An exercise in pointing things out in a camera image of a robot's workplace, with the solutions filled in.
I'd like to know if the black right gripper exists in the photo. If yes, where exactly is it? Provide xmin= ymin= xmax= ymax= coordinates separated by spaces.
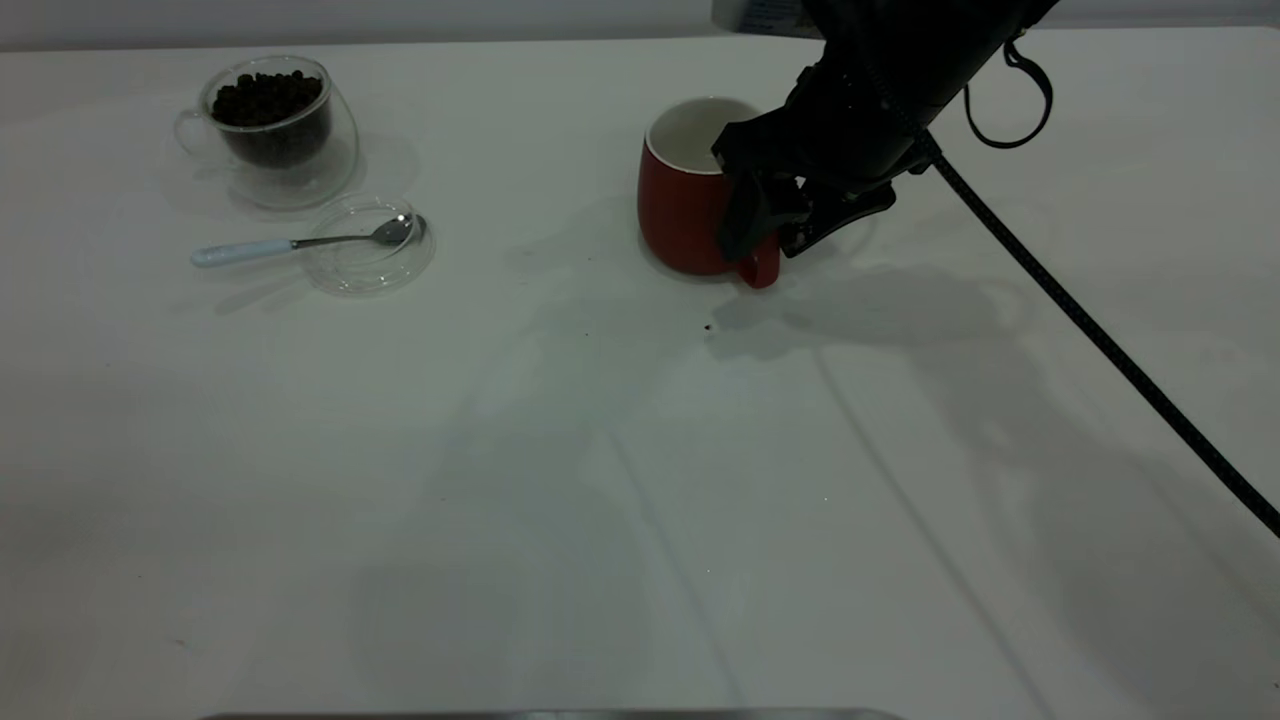
xmin=712 ymin=62 xmax=943 ymax=264

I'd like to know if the red mug with white inside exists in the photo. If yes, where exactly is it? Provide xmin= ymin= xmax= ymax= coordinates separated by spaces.
xmin=637 ymin=96 xmax=783 ymax=291

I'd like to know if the clear glass saucer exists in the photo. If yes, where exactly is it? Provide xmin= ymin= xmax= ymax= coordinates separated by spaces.
xmin=300 ymin=195 xmax=437 ymax=297

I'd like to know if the clear double-wall glass cup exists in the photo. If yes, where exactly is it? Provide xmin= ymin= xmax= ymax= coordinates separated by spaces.
xmin=175 ymin=55 xmax=359 ymax=211

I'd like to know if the metal spoon with white handle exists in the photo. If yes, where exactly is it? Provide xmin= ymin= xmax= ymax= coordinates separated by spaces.
xmin=191 ymin=213 xmax=428 ymax=269

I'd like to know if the dark coffee beans pile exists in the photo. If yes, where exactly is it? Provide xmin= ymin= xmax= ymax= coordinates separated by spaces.
xmin=212 ymin=70 xmax=333 ymax=169

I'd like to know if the thin black cable loop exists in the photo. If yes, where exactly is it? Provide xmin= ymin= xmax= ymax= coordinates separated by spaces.
xmin=962 ymin=37 xmax=1055 ymax=150

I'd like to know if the right arm braided black cable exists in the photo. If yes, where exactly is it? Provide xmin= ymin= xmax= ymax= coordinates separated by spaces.
xmin=925 ymin=148 xmax=1280 ymax=539

